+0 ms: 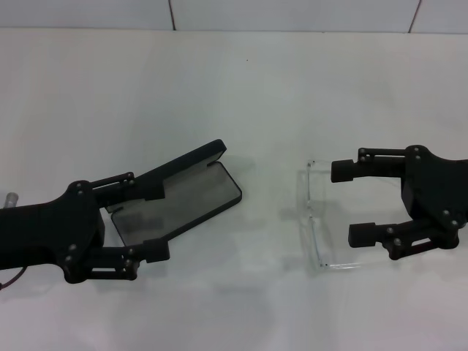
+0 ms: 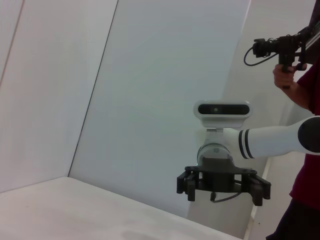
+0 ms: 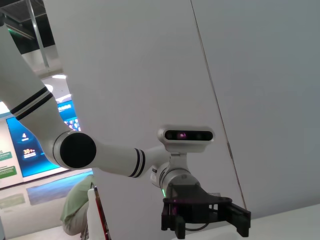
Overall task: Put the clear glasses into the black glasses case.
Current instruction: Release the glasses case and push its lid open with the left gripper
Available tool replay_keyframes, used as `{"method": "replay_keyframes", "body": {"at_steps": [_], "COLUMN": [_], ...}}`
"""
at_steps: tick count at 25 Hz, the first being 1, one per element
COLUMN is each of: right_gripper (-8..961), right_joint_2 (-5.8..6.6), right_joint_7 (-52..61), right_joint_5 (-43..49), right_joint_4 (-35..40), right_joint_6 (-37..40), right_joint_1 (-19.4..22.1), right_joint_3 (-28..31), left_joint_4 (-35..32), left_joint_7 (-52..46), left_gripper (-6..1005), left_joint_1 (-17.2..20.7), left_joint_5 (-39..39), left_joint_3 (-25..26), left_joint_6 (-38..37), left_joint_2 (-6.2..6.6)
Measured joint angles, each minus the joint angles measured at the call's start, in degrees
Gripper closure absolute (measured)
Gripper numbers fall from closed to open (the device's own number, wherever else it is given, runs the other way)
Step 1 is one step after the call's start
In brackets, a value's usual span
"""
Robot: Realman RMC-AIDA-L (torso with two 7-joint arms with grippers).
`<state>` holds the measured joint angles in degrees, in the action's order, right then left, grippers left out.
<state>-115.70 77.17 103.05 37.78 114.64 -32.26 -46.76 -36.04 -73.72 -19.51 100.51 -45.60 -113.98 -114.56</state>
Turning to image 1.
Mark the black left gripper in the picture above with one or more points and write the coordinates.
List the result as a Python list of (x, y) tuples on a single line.
[(55, 234)]

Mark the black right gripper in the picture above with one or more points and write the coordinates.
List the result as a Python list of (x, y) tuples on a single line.
[(431, 183)]

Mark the black glasses case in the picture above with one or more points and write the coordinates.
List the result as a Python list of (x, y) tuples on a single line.
[(183, 212)]

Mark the clear white glasses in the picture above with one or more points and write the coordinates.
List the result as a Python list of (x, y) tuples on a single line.
[(311, 190)]

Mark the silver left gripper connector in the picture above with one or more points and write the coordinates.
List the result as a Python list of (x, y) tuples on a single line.
[(9, 200)]

